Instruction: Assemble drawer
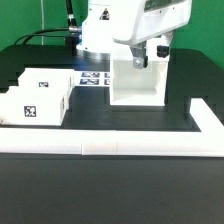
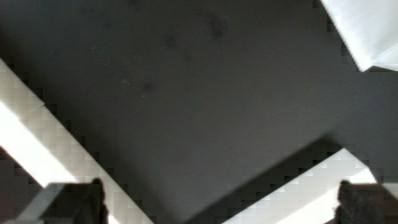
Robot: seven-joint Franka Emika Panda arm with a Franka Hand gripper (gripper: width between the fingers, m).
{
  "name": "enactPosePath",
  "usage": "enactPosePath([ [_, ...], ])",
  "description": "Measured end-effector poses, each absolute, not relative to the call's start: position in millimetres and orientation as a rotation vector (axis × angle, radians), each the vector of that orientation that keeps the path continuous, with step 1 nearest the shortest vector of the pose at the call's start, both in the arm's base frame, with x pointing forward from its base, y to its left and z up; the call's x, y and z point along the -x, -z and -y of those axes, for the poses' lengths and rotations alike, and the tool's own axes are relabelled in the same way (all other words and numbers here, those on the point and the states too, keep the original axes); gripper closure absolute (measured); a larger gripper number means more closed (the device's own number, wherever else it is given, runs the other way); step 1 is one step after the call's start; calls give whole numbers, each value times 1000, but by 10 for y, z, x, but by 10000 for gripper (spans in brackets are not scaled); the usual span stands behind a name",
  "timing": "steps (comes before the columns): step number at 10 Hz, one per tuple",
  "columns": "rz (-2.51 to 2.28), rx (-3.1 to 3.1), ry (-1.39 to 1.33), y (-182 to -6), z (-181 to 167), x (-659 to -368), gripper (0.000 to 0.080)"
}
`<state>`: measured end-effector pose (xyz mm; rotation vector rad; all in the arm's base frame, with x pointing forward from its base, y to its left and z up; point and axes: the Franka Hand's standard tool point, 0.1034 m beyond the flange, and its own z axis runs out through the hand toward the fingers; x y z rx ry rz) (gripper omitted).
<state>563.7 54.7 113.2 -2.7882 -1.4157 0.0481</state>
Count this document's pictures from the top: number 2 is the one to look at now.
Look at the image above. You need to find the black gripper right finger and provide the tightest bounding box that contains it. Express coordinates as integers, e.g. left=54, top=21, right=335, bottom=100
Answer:
left=335, top=181, right=398, bottom=224

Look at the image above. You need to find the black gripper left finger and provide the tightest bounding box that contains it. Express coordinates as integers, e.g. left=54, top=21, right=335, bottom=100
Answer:
left=15, top=179, right=108, bottom=224

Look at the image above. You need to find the white drawer cabinet box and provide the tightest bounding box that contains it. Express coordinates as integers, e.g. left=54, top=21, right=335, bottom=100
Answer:
left=319, top=0, right=398, bottom=72

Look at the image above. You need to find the white U-shaped fence rail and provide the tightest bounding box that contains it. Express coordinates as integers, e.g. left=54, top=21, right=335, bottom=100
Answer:
left=0, top=57, right=398, bottom=224

